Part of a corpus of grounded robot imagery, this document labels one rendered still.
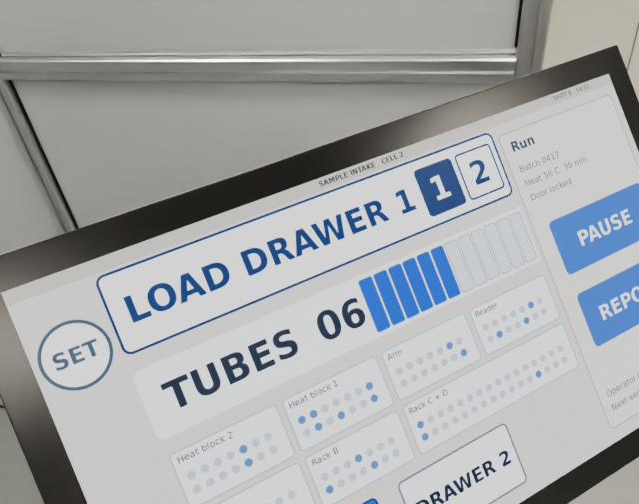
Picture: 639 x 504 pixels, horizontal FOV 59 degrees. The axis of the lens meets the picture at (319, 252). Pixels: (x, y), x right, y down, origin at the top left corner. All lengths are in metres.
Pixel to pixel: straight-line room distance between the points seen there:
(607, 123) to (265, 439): 0.36
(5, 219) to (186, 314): 1.28
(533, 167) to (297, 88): 0.64
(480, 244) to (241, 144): 0.77
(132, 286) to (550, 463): 0.32
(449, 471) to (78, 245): 0.29
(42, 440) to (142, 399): 0.06
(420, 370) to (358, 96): 0.69
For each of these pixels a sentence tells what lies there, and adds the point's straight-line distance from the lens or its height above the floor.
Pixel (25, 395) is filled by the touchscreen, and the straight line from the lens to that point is 0.37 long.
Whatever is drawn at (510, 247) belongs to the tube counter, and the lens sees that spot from 0.45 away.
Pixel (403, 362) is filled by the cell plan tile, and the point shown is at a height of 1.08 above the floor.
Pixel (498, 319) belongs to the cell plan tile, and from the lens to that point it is 0.44.
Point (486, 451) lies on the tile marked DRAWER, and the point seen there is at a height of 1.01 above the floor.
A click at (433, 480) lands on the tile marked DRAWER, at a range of 0.43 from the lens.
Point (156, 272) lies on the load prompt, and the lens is 0.36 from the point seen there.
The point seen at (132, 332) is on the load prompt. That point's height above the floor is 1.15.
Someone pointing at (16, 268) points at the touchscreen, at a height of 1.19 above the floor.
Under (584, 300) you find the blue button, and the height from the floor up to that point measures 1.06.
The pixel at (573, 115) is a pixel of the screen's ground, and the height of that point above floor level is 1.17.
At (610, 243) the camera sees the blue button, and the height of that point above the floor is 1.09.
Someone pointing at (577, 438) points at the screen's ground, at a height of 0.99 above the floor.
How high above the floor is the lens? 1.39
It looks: 39 degrees down
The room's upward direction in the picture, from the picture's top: 7 degrees counter-clockwise
